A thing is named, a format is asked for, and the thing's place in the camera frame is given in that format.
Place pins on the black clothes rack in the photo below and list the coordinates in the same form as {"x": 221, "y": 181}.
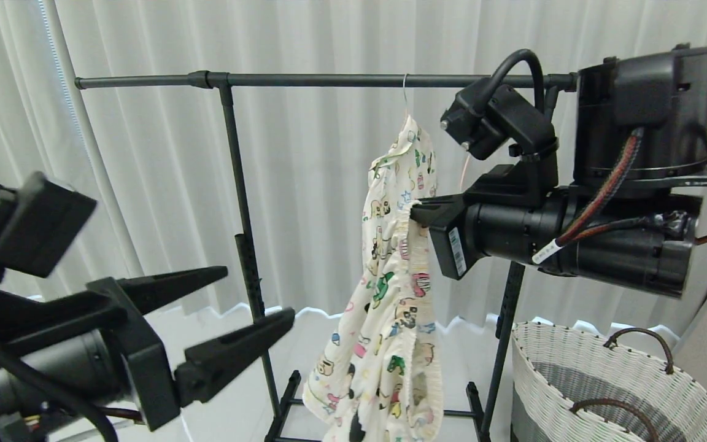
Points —
{"x": 329, "y": 80}

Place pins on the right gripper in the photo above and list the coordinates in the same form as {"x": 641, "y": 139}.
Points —
{"x": 513, "y": 233}

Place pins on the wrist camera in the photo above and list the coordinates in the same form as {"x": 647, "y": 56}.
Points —
{"x": 501, "y": 123}
{"x": 40, "y": 221}

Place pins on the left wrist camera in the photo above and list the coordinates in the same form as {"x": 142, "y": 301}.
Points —
{"x": 40, "y": 221}

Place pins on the white laundry basket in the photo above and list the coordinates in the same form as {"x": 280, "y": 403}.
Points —
{"x": 574, "y": 362}

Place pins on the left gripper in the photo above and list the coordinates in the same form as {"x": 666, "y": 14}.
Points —
{"x": 145, "y": 368}

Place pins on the cream printed pants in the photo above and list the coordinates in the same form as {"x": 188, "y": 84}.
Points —
{"x": 378, "y": 368}

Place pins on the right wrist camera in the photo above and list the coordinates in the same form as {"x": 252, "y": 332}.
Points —
{"x": 501, "y": 123}

